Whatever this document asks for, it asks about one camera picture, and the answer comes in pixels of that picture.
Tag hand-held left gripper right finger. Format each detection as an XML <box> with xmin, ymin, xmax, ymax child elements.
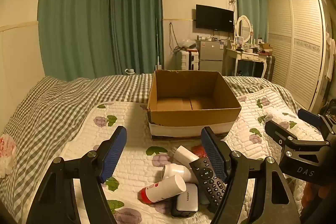
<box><xmin>201</xmin><ymin>126</ymin><xmax>301</xmax><ymax>224</ymax></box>

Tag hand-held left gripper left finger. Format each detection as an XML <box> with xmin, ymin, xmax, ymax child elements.
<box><xmin>26</xmin><ymin>126</ymin><xmax>128</xmax><ymax>224</ymax></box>

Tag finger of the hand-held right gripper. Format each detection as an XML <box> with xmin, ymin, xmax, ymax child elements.
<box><xmin>297</xmin><ymin>109</ymin><xmax>324</xmax><ymax>130</ymax></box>
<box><xmin>265</xmin><ymin>120</ymin><xmax>330</xmax><ymax>152</ymax></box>

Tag red patterned box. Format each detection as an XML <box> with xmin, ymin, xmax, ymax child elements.
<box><xmin>192</xmin><ymin>145</ymin><xmax>206</xmax><ymax>159</ymax></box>

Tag black remote control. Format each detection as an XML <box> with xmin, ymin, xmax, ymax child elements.
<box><xmin>189</xmin><ymin>157</ymin><xmax>227</xmax><ymax>214</ymax></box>

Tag white plastic bottle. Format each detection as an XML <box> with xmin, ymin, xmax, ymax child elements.
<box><xmin>161</xmin><ymin>164</ymin><xmax>195</xmax><ymax>184</ymax></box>
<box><xmin>173</xmin><ymin>145</ymin><xmax>200</xmax><ymax>165</ymax></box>

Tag white charger block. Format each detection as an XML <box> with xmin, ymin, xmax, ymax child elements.
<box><xmin>176</xmin><ymin>183</ymin><xmax>199</xmax><ymax>212</ymax></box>

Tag white tube with red cap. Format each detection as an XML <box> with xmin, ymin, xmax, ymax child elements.
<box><xmin>138</xmin><ymin>175</ymin><xmax>187</xmax><ymax>205</ymax></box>

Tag person's right hand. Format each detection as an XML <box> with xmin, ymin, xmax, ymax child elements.
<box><xmin>302</xmin><ymin>181</ymin><xmax>332</xmax><ymax>211</ymax></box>

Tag white floral quilt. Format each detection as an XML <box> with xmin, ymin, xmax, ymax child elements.
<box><xmin>59</xmin><ymin>88</ymin><xmax>326</xmax><ymax>224</ymax></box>

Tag dark suitcase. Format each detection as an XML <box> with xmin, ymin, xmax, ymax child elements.
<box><xmin>265</xmin><ymin>55</ymin><xmax>276</xmax><ymax>80</ymax></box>

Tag hanging light clothes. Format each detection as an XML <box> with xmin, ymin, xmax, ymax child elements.
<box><xmin>324</xmin><ymin>30</ymin><xmax>336</xmax><ymax>80</ymax></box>

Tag white louvered wardrobe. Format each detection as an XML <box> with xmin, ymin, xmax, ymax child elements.
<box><xmin>266</xmin><ymin>0</ymin><xmax>330</xmax><ymax>114</ymax></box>

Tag white dressing table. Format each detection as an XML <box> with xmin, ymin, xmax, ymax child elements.
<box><xmin>223</xmin><ymin>48</ymin><xmax>272</xmax><ymax>80</ymax></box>

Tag small cardboard box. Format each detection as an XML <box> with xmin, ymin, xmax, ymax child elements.
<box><xmin>259</xmin><ymin>43</ymin><xmax>273</xmax><ymax>54</ymax></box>

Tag white ribbed suitcase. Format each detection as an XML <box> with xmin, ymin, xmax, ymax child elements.
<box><xmin>175</xmin><ymin>49</ymin><xmax>199</xmax><ymax>71</ymax></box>

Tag silver small fridge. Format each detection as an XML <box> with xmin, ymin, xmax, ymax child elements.
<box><xmin>196</xmin><ymin>39</ymin><xmax>224</xmax><ymax>72</ymax></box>

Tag white red printed plastic bag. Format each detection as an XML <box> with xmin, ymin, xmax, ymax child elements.
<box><xmin>0</xmin><ymin>134</ymin><xmax>17</xmax><ymax>178</ymax></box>

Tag white mop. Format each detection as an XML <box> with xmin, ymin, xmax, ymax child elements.
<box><xmin>155</xmin><ymin>18</ymin><xmax>162</xmax><ymax>73</ymax></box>

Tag white oval mirror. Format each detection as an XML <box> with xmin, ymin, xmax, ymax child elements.
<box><xmin>235</xmin><ymin>15</ymin><xmax>254</xmax><ymax>43</ymax></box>

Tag clear plastic bag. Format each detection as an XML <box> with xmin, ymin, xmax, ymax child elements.
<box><xmin>181</xmin><ymin>39</ymin><xmax>197</xmax><ymax>50</ymax></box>

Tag green curtain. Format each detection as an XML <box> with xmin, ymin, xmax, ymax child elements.
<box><xmin>38</xmin><ymin>0</ymin><xmax>112</xmax><ymax>81</ymax></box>
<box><xmin>108</xmin><ymin>0</ymin><xmax>164</xmax><ymax>75</ymax></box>
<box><xmin>234</xmin><ymin>0</ymin><xmax>269</xmax><ymax>43</ymax></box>

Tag hanging cables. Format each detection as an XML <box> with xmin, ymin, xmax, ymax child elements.
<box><xmin>169</xmin><ymin>22</ymin><xmax>179</xmax><ymax>52</ymax></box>

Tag black wall television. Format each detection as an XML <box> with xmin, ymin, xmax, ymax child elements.
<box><xmin>196</xmin><ymin>4</ymin><xmax>234</xmax><ymax>33</ymax></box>

